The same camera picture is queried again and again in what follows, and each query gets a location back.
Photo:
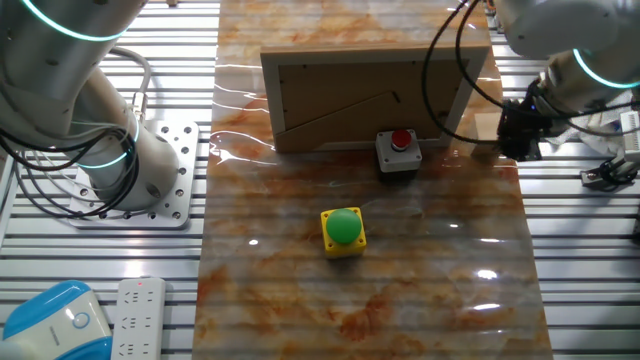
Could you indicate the small silver camera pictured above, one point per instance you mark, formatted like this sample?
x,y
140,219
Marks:
x,y
631,130

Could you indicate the wooden picture frame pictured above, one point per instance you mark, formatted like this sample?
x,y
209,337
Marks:
x,y
350,100

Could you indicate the yellow box green button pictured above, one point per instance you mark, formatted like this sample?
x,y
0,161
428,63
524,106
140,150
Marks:
x,y
343,226

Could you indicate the white power strip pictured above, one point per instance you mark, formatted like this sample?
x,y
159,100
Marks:
x,y
137,320

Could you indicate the blue white device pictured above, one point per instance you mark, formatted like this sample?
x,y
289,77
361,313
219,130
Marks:
x,y
50,325

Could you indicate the large light wooden cube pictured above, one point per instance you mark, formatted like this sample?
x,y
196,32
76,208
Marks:
x,y
487,127

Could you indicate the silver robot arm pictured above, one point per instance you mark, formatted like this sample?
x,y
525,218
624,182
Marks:
x,y
550,25

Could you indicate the marble pattern mat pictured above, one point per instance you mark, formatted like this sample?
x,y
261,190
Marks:
x,y
300,310

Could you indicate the grey box red button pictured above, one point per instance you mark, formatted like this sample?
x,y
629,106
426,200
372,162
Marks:
x,y
398,155

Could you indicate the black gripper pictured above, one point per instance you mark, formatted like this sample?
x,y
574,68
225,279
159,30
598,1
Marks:
x,y
517,122

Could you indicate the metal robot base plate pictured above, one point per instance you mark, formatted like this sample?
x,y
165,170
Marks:
x,y
180,165

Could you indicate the metal camera bracket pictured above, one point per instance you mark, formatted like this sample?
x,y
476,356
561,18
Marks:
x,y
595,176

